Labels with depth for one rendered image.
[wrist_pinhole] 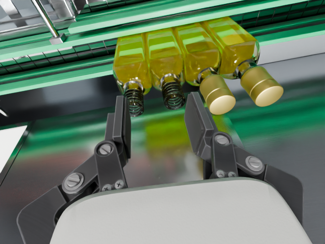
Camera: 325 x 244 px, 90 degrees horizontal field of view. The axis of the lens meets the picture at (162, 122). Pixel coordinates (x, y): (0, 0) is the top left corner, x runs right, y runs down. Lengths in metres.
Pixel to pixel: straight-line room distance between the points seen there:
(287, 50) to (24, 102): 0.83
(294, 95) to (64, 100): 0.65
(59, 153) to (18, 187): 0.09
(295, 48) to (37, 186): 0.72
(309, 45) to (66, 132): 0.70
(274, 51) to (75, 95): 0.62
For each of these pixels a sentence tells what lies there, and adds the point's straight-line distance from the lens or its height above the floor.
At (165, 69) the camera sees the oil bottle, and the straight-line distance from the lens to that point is 0.25.
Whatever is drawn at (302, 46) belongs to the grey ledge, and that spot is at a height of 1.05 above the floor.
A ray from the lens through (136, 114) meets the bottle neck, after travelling 0.23.
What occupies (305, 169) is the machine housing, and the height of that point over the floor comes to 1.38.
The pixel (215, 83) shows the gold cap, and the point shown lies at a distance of 0.23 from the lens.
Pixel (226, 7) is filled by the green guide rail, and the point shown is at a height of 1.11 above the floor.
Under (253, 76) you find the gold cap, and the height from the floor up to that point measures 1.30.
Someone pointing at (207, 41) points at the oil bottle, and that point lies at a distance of 0.30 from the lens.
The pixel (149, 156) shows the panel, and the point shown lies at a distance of 0.32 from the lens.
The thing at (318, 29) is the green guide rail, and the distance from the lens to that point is 0.53.
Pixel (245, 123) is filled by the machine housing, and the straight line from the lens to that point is 0.41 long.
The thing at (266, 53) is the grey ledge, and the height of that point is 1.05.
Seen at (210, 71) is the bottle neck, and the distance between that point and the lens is 0.25.
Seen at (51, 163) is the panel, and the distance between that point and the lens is 0.41.
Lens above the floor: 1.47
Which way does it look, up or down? 41 degrees down
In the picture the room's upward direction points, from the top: 171 degrees clockwise
